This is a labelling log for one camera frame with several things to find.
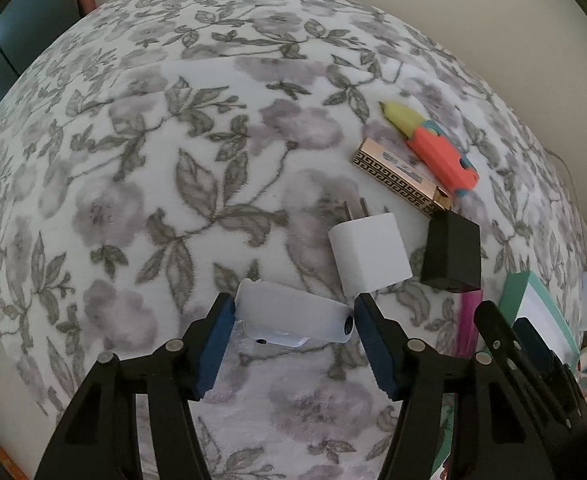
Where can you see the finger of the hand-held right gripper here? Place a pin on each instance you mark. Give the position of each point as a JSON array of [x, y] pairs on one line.
[[536, 347], [496, 330]]

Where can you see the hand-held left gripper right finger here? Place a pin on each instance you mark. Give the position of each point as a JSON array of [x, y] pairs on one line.
[[378, 350]]

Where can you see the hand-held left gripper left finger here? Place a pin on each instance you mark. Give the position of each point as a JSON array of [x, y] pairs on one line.
[[213, 345]]

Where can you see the teal shallow box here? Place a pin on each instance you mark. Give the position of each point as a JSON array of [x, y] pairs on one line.
[[516, 285]]

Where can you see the magenta tube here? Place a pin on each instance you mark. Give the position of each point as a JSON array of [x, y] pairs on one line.
[[467, 320]]

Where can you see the black small box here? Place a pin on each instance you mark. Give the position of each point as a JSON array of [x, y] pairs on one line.
[[451, 250]]

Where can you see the white charger plug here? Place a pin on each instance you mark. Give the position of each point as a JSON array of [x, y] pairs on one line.
[[368, 250]]

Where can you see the gold patterned small box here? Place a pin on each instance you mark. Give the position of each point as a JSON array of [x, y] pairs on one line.
[[398, 175]]

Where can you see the orange yellow blue toy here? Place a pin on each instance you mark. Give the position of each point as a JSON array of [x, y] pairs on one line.
[[438, 155]]

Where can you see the grey floral blanket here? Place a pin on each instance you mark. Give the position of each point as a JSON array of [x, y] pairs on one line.
[[173, 160]]

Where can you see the dark blue cabinet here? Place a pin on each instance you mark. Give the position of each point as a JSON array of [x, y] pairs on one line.
[[18, 45]]

